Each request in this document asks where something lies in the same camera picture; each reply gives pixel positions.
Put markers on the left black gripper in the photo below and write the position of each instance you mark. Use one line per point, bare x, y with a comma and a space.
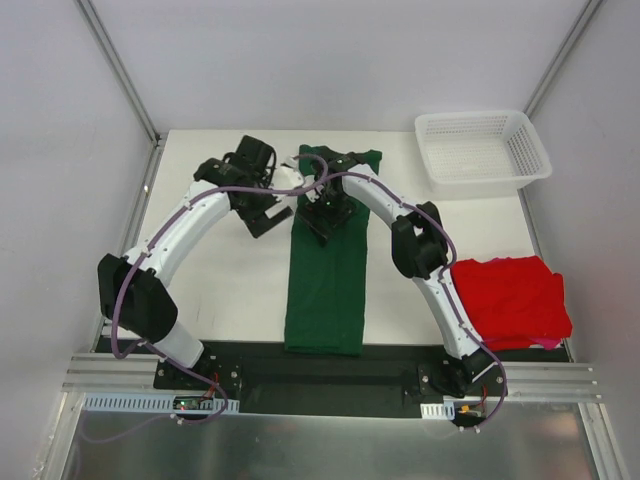
267, 220

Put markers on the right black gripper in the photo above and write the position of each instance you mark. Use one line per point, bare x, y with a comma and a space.
326, 220

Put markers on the green t shirt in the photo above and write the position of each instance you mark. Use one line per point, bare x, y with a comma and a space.
325, 311

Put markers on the white plastic basket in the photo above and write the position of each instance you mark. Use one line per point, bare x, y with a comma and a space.
480, 154

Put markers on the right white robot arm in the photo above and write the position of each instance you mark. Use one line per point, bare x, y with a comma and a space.
420, 249

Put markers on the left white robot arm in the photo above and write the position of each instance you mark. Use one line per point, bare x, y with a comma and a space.
133, 288

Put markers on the red folded t shirt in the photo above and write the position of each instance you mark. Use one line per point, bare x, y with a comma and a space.
509, 301

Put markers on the pink folded t shirt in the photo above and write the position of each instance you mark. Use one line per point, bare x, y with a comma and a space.
547, 343

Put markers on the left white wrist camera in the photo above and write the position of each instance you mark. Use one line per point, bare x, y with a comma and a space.
288, 175

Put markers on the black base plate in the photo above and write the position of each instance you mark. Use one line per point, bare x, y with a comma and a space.
341, 401

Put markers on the right white cable duct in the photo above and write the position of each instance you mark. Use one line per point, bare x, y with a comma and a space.
444, 411

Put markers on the white cable duct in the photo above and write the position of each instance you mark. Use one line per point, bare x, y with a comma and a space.
444, 411
158, 403

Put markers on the aluminium frame rail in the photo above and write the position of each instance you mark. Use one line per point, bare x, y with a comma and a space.
520, 381

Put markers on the left white cable duct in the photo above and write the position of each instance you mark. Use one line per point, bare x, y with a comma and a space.
158, 403

